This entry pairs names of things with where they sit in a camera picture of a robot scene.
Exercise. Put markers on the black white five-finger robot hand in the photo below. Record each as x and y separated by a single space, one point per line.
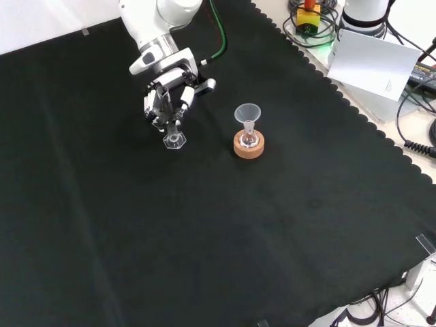
170 64

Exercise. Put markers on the clear round-bottom flask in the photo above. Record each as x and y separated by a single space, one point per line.
248 139

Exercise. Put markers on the black bench cloth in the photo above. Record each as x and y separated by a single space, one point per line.
170 238

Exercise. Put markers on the black power adapter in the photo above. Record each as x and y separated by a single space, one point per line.
424 73

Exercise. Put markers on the clear plastic funnel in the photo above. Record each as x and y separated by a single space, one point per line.
247 113

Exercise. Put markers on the aluminium frame leg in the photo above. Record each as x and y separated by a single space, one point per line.
420 270

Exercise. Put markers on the clear graduated cylinder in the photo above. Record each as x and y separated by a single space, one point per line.
173 141

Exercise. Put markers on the black tripod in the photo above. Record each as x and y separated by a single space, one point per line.
427 52

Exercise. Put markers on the pale board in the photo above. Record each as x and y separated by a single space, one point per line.
374 64

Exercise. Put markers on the clear corner bracket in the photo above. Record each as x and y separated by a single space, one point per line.
426 243

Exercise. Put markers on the yellow stop button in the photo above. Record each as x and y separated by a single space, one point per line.
308 17

